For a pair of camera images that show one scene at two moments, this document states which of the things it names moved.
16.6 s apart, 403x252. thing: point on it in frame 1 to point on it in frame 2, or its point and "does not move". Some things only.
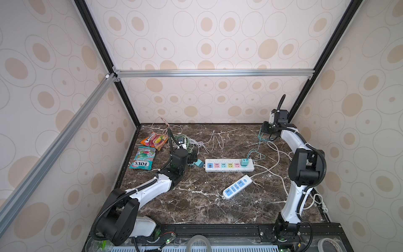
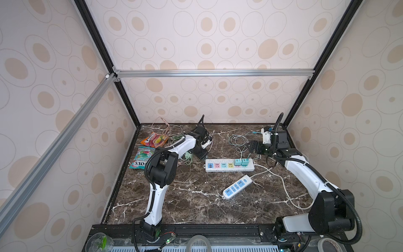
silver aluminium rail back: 294,73 does not move
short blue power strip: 243,182 does not move
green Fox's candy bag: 144,158 does not move
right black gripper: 266,128 to 259,150
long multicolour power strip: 229,165 does not move
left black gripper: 190,159 to 203,155
